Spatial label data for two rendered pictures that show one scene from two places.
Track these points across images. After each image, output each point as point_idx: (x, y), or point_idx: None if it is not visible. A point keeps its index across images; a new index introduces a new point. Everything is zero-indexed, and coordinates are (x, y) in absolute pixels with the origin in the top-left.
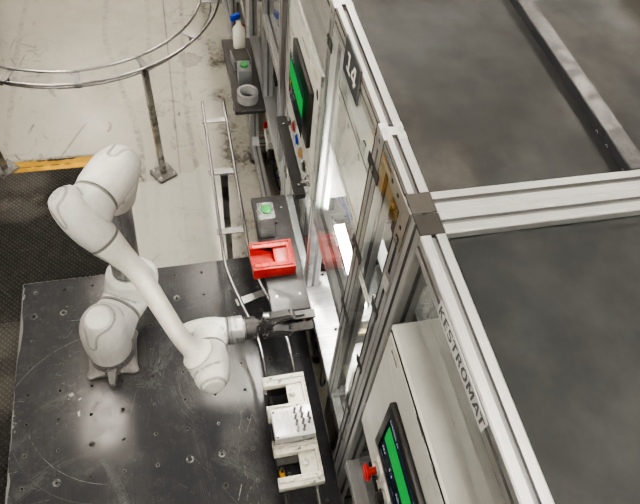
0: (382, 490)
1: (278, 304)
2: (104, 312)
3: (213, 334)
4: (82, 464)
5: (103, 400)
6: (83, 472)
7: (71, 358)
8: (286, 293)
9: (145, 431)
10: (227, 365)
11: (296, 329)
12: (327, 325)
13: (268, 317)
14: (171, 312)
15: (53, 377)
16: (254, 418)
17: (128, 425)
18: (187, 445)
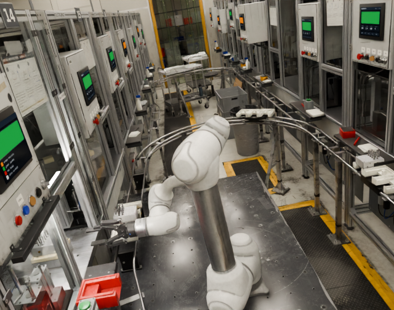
0: (94, 117)
1: (109, 266)
2: (235, 240)
3: (154, 208)
4: (249, 232)
5: None
6: (247, 229)
7: (276, 279)
8: (100, 274)
9: None
10: (148, 194)
11: (103, 239)
12: (81, 257)
13: (117, 219)
14: (170, 177)
15: (284, 267)
16: (151, 256)
17: None
18: (191, 243)
